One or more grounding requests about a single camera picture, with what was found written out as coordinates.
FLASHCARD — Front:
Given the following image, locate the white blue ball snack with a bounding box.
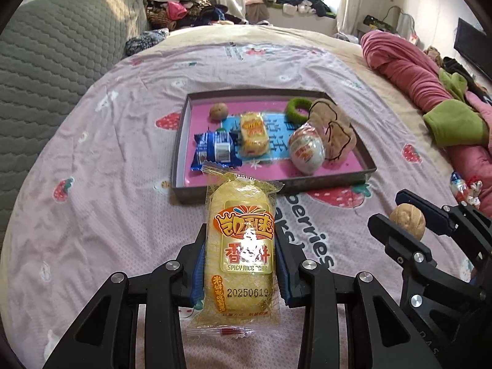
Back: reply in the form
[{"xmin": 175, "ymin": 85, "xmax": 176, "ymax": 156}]
[{"xmin": 288, "ymin": 122, "xmax": 325, "ymax": 175}]

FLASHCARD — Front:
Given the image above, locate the pink strawberry bed sheet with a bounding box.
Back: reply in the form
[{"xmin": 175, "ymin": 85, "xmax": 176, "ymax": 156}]
[{"xmin": 1, "ymin": 26, "xmax": 454, "ymax": 368}]

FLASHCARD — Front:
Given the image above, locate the small wrapped candy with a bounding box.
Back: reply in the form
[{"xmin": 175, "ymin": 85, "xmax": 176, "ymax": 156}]
[{"xmin": 450, "ymin": 172, "xmax": 483, "ymax": 209}]

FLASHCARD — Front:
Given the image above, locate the grey quilted headboard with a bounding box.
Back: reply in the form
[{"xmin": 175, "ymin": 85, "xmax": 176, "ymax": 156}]
[{"xmin": 1, "ymin": 0, "xmax": 148, "ymax": 231}]

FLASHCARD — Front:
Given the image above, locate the clothes pile left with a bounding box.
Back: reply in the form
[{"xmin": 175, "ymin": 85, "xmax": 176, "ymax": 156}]
[{"xmin": 124, "ymin": 0, "xmax": 248, "ymax": 57}]

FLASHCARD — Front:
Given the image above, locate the pink and green quilt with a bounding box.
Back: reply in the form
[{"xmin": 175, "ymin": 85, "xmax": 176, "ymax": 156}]
[{"xmin": 361, "ymin": 30, "xmax": 491, "ymax": 216}]

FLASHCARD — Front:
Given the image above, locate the small walnut in tray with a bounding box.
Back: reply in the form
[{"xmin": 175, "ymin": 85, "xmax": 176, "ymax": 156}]
[{"xmin": 209, "ymin": 102, "xmax": 228, "ymax": 122}]

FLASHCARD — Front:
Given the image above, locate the yellow rice cracker pack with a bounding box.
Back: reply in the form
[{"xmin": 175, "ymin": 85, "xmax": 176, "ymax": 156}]
[
  {"xmin": 239, "ymin": 112, "xmax": 269, "ymax": 157},
  {"xmin": 190, "ymin": 162, "xmax": 283, "ymax": 333}
]

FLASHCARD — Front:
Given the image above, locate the white curtain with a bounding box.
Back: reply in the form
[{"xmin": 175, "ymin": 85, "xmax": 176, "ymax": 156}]
[{"xmin": 334, "ymin": 0, "xmax": 371, "ymax": 36}]

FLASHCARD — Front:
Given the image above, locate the beige mesh pouch black trim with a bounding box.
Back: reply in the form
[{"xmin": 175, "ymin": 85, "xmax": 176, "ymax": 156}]
[{"xmin": 308, "ymin": 98, "xmax": 357, "ymax": 162}]

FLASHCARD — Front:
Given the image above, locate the large walnut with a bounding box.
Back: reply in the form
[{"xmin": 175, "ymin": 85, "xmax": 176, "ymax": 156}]
[{"xmin": 389, "ymin": 203, "xmax": 426, "ymax": 241}]

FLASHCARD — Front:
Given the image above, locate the black television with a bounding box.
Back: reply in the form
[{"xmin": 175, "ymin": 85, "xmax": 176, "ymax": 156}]
[{"xmin": 454, "ymin": 18, "xmax": 492, "ymax": 80}]

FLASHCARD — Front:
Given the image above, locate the dark shallow box tray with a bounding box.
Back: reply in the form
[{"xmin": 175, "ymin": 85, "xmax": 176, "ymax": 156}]
[{"xmin": 171, "ymin": 88, "xmax": 377, "ymax": 204}]

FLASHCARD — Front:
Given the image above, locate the blue snack packet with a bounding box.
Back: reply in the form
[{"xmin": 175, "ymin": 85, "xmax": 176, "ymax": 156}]
[{"xmin": 190, "ymin": 128, "xmax": 243, "ymax": 171}]

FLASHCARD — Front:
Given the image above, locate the green fuzzy ring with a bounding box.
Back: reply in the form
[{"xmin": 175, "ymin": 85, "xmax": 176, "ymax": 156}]
[{"xmin": 284, "ymin": 97, "xmax": 315, "ymax": 125}]

